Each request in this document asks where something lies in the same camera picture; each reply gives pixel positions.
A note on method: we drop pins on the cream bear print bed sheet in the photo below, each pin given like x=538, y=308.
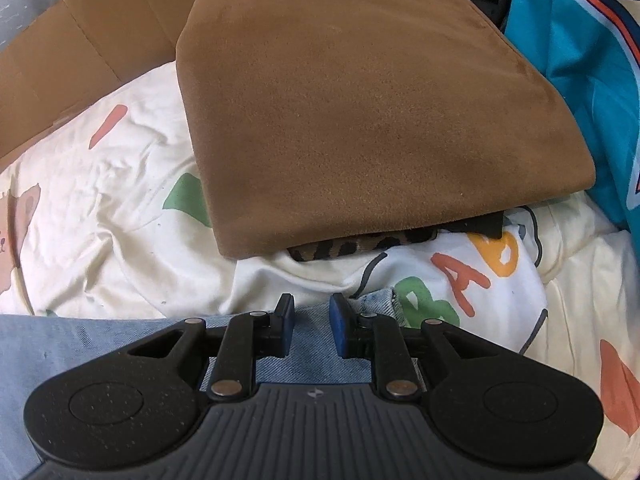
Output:
x=125, y=210

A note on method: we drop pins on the leopard print cloth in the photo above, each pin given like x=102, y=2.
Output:
x=350, y=247

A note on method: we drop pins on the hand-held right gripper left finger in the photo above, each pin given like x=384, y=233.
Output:
x=287, y=322

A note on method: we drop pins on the blue denim jeans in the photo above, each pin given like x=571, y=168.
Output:
x=100, y=340

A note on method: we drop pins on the teal printed cloth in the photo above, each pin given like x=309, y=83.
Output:
x=575, y=60

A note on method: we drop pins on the brown folded blanket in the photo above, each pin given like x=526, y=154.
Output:
x=375, y=110

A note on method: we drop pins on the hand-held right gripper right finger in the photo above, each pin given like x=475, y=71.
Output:
x=340, y=325

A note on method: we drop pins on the brown cardboard sheet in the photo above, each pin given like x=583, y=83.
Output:
x=90, y=25

